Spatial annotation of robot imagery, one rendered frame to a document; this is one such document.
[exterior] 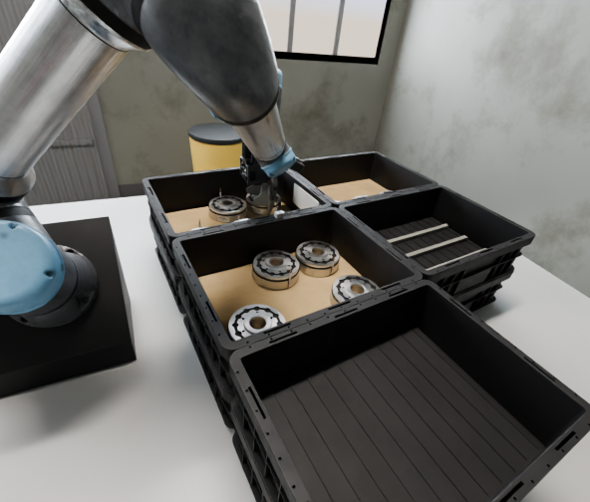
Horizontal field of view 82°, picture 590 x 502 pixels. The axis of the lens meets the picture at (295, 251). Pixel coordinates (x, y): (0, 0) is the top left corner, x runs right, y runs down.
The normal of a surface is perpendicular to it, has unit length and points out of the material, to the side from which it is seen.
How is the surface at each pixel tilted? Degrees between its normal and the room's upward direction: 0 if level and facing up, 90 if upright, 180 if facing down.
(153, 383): 0
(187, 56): 112
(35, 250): 50
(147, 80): 90
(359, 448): 0
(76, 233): 43
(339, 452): 0
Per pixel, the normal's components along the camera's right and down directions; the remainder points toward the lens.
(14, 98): 0.07, 0.61
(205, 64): 0.02, 0.82
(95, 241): 0.36, -0.22
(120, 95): 0.41, 0.56
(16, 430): 0.10, -0.81
